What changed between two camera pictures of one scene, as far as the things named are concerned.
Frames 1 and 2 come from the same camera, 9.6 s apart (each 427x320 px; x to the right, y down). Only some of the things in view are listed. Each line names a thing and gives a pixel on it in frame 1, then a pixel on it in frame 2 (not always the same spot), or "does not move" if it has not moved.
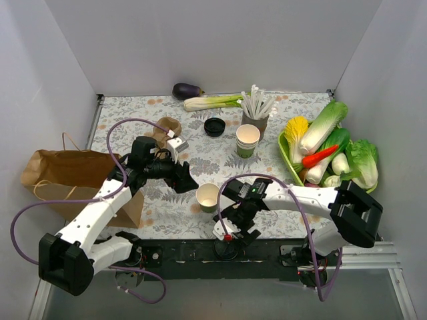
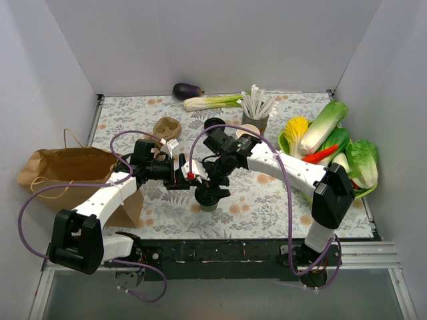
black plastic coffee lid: (225, 251) to (207, 195)
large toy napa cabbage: (335, 115) does not move
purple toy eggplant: (184, 91) does not move
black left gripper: (180, 173) does not move
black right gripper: (241, 225) to (212, 175)
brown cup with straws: (257, 109) does not move
